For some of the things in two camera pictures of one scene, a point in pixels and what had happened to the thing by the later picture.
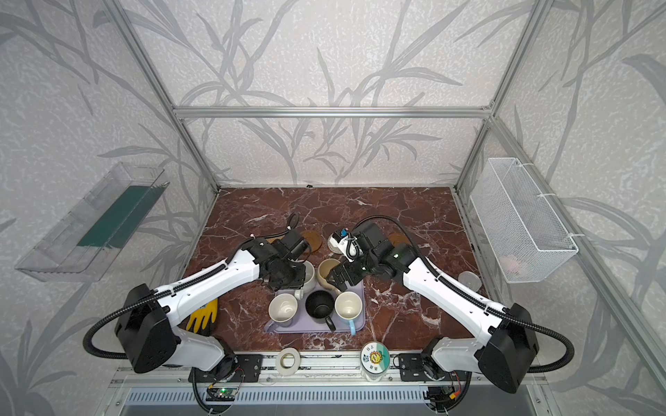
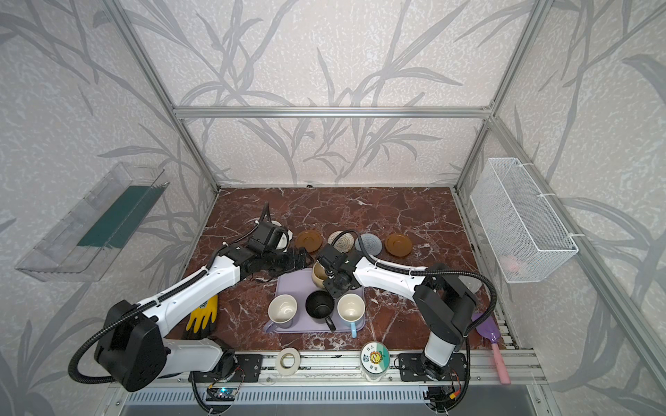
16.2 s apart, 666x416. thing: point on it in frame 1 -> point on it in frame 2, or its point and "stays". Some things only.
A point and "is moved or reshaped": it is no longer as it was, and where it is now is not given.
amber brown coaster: x=395 y=238 stays
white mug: x=309 y=282 is moved or reshaped
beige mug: x=323 y=269 stays
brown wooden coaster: x=314 y=238 stays
